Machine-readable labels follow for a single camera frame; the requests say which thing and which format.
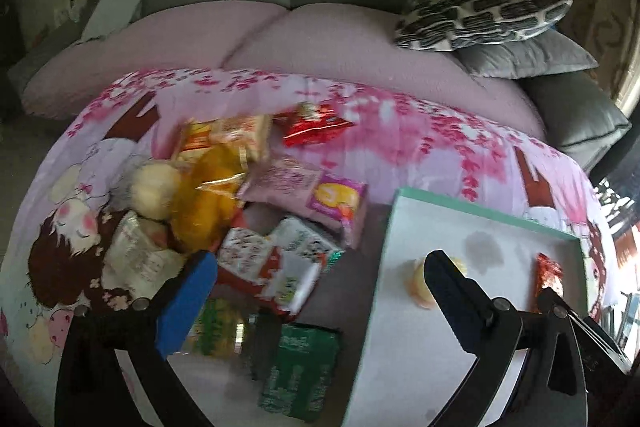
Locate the white round bun packet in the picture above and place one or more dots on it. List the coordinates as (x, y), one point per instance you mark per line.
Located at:
(152, 189)

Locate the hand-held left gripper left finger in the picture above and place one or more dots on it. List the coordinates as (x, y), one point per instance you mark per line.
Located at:
(185, 307)

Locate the white tray with teal rim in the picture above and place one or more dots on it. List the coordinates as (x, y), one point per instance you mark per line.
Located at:
(415, 372)

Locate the cream orange swiss roll packet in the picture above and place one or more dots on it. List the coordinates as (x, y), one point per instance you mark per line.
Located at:
(230, 134)

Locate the pale white snack packet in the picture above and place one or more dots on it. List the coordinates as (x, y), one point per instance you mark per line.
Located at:
(135, 257)

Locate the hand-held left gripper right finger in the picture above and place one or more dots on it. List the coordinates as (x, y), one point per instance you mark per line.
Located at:
(452, 307)

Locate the purple swiss roll packet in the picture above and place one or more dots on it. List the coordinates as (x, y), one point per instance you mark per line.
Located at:
(295, 182)

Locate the pale yellow bun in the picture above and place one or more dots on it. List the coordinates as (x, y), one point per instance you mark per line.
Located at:
(419, 287)

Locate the yellow cake packet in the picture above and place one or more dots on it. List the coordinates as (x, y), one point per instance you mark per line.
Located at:
(205, 202)

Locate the white board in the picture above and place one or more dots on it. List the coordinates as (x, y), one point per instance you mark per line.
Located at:
(117, 7)

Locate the white green corn snack packet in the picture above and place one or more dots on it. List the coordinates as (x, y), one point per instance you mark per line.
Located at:
(300, 272)

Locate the black smartphone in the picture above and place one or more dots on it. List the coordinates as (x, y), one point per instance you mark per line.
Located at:
(600, 347)

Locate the dark green snack packet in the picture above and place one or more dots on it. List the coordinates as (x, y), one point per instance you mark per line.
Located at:
(300, 372)

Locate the grey pillow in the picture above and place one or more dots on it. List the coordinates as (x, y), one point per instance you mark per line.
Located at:
(530, 57)

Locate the green yellow snack packet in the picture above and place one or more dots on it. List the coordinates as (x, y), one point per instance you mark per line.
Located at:
(220, 329)

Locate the pink sofa seat cover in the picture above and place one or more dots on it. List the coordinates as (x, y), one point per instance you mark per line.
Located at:
(325, 42)

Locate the black white patterned pillow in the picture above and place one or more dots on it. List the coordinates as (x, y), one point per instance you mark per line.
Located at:
(480, 12)

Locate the pink cartoon printed blanket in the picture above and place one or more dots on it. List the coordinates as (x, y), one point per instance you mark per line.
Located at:
(400, 147)

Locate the small red foil packet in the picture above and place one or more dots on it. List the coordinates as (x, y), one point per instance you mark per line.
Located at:
(547, 274)

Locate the white red cartoon snack packet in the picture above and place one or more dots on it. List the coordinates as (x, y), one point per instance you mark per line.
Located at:
(245, 254)

